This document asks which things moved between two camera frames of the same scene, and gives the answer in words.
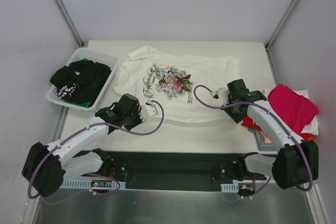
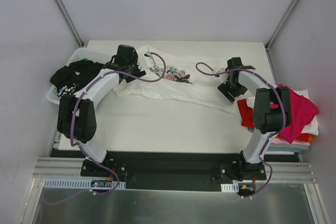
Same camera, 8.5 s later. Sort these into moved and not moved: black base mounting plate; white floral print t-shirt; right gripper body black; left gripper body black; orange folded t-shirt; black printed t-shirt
Moved: white floral print t-shirt; left gripper body black; right gripper body black
Not moved: black base mounting plate; orange folded t-shirt; black printed t-shirt
